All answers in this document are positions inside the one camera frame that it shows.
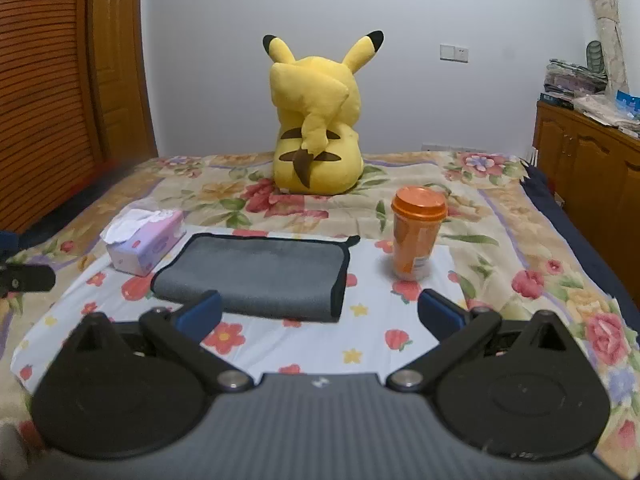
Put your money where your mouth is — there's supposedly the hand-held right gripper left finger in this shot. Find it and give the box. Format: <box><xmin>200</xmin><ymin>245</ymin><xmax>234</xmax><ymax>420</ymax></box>
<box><xmin>67</xmin><ymin>289</ymin><xmax>255</xmax><ymax>392</ymax></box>

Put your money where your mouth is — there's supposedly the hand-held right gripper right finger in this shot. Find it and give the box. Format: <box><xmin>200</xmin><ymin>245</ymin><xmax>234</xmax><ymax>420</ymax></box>
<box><xmin>385</xmin><ymin>287</ymin><xmax>576</xmax><ymax>392</ymax></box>

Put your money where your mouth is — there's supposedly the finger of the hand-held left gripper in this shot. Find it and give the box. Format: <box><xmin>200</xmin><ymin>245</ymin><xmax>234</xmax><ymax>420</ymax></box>
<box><xmin>0</xmin><ymin>230</ymin><xmax>20</xmax><ymax>262</ymax></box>
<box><xmin>0</xmin><ymin>261</ymin><xmax>57</xmax><ymax>298</ymax></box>

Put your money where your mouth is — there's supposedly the grey towel with black trim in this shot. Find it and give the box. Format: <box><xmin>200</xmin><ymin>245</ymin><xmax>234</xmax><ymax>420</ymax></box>
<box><xmin>150</xmin><ymin>232</ymin><xmax>361</xmax><ymax>324</ymax></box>

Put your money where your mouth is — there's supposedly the orange cup with lid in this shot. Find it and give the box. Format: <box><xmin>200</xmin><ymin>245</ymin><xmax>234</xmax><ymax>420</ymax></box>
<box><xmin>390</xmin><ymin>185</ymin><xmax>447</xmax><ymax>281</ymax></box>

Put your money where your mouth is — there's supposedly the pink tissue box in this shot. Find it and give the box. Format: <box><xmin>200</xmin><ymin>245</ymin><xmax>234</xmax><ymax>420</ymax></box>
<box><xmin>100</xmin><ymin>208</ymin><xmax>187</xmax><ymax>277</ymax></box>

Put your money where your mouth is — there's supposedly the floral blanket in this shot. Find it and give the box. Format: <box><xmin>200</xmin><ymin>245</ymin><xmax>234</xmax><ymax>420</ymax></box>
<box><xmin>0</xmin><ymin>151</ymin><xmax>640</xmax><ymax>467</ymax></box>

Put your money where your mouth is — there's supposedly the white strawberry print sheet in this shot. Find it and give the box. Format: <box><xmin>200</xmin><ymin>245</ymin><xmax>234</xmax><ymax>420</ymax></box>
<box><xmin>10</xmin><ymin>230</ymin><xmax>483</xmax><ymax>396</ymax></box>

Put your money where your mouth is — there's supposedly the louvred wooden wardrobe door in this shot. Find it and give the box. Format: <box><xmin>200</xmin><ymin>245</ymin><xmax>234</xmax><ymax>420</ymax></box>
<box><xmin>0</xmin><ymin>0</ymin><xmax>110</xmax><ymax>236</ymax></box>

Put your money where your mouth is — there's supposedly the dark blue mattress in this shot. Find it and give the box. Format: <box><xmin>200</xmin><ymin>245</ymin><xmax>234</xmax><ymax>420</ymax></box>
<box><xmin>520</xmin><ymin>159</ymin><xmax>640</xmax><ymax>311</ymax></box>

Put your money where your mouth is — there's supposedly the wooden cabinet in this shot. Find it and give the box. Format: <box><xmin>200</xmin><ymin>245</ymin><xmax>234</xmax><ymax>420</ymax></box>
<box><xmin>531</xmin><ymin>100</ymin><xmax>640</xmax><ymax>283</ymax></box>

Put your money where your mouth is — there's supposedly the yellow plush toy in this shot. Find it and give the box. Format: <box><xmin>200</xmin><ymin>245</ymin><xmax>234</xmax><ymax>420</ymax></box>
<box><xmin>262</xmin><ymin>30</ymin><xmax>385</xmax><ymax>196</ymax></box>

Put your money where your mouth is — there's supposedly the stack of newspapers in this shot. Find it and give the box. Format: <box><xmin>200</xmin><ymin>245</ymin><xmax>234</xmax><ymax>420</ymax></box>
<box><xmin>540</xmin><ymin>58</ymin><xmax>640</xmax><ymax>139</ymax></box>

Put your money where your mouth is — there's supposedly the blue box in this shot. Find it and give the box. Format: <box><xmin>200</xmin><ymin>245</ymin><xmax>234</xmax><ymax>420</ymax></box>
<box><xmin>614</xmin><ymin>90</ymin><xmax>640</xmax><ymax>122</ymax></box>

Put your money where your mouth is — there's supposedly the green ribbed object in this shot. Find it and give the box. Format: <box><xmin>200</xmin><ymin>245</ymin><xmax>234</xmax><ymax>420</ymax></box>
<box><xmin>585</xmin><ymin>40</ymin><xmax>607</xmax><ymax>74</ymax></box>

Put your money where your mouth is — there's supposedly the beige patterned curtain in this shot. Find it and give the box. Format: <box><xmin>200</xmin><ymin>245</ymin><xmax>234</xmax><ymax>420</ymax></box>
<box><xmin>581</xmin><ymin>0</ymin><xmax>629</xmax><ymax>102</ymax></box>

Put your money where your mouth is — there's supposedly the white wall switch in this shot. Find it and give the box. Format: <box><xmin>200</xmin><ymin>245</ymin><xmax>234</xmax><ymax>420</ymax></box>
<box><xmin>439</xmin><ymin>43</ymin><xmax>470</xmax><ymax>63</ymax></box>

